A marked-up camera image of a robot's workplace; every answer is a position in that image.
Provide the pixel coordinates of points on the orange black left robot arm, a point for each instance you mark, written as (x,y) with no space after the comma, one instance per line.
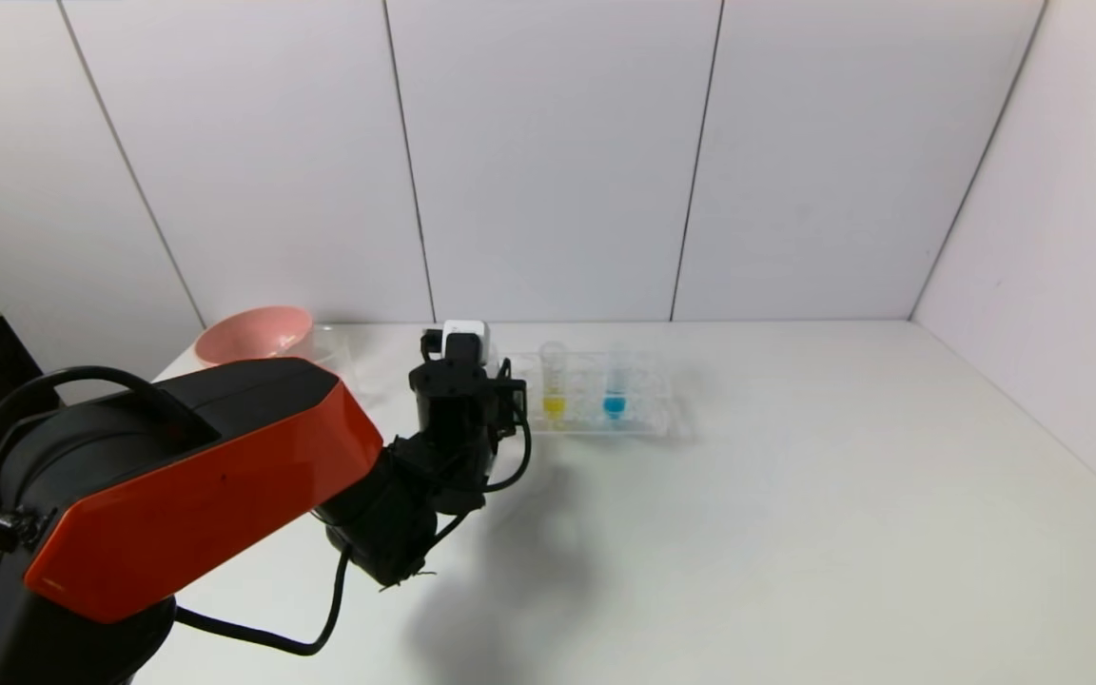
(186,485)

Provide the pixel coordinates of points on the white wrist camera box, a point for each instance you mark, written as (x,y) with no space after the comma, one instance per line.
(467,335)

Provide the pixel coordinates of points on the test tube with yellow pigment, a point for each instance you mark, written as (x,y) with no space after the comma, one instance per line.
(555,406)

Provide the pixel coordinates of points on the clear glass beaker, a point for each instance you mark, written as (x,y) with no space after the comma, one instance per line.
(343,366)

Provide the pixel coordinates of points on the pink bowl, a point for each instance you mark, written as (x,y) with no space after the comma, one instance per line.
(253,338)

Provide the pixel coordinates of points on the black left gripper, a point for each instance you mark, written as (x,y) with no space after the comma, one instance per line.
(458,404)

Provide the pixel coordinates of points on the test tube with blue pigment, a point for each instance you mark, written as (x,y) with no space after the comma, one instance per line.
(615,406)

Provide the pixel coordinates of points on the clear plastic test tube rack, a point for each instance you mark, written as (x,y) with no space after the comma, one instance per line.
(643,409)

